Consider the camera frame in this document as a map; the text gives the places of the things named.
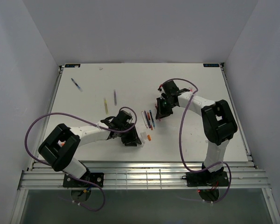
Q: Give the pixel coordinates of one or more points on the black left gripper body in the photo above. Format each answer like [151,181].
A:
[128,126]

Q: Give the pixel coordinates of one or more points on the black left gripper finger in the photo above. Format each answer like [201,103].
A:
[135,138]
[130,138]

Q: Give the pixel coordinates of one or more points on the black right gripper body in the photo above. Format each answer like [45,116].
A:
[168,103]

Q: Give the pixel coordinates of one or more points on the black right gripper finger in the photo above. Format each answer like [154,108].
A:
[158,108]
[164,112]

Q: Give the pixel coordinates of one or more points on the light blue gel pen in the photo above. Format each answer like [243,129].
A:
[152,120]

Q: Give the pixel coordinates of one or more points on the clear pen cap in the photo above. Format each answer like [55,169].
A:
[143,137]

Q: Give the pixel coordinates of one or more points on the purple gel pen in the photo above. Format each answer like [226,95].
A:
[148,123]

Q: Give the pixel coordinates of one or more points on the orange red gel pen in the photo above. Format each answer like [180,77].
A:
[149,121]

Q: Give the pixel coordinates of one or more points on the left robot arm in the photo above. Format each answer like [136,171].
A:
[59,147]

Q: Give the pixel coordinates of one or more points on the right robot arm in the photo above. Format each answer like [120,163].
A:
[219,127]

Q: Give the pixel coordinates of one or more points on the yellow pen on table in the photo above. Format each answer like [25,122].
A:
[106,106]

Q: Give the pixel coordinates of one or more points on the violet pen on table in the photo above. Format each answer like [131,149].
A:
[115,97]

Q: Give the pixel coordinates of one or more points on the blue pen far left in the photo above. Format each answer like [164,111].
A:
[77,85]

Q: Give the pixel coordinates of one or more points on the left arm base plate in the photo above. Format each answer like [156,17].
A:
[83,182]

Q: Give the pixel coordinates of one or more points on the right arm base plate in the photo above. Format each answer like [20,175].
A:
[204,179]

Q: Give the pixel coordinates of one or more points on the aluminium frame rail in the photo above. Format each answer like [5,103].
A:
[146,176]

